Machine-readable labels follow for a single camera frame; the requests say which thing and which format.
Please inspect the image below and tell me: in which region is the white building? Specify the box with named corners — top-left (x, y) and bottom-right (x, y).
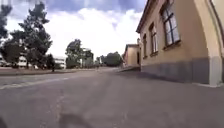
top-left (17, 54), bottom-right (68, 70)

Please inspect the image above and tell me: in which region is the reddish ground strip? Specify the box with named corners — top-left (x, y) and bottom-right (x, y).
top-left (0, 67), bottom-right (98, 77)

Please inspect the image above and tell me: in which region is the tall dark tree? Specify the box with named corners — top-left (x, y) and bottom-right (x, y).
top-left (1, 1), bottom-right (54, 70)

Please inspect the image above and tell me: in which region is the green tree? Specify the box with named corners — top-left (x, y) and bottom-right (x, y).
top-left (64, 38), bottom-right (95, 70)

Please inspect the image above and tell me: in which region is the dark round tree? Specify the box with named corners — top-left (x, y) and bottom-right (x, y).
top-left (101, 51), bottom-right (124, 68)

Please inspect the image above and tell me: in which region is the small yellow building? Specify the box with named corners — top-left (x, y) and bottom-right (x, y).
top-left (121, 43), bottom-right (142, 69)

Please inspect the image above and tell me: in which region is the large yellow building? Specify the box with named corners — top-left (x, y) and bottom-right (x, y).
top-left (135, 0), bottom-right (224, 86)

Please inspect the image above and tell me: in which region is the grey asphalt road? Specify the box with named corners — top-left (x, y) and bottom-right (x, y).
top-left (0, 67), bottom-right (224, 128)

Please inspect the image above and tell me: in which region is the small dark bush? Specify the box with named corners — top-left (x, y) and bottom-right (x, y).
top-left (45, 53), bottom-right (57, 72)

